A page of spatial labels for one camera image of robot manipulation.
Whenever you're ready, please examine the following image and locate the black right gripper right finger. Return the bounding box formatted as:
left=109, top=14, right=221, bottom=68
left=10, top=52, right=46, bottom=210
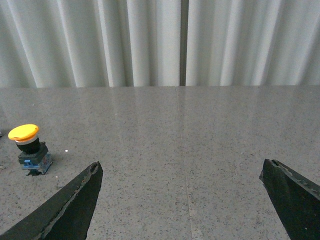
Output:
left=259, top=159, right=320, bottom=240

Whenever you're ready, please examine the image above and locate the yellow mushroom push button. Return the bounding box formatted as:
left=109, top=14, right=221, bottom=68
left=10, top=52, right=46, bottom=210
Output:
left=8, top=123, right=53, bottom=176

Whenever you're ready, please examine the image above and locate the white pleated curtain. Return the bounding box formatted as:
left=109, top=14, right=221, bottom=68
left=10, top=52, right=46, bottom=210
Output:
left=0, top=0, right=320, bottom=88

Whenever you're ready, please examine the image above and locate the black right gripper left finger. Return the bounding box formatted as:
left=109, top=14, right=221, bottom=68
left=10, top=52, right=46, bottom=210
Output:
left=0, top=162, right=103, bottom=240

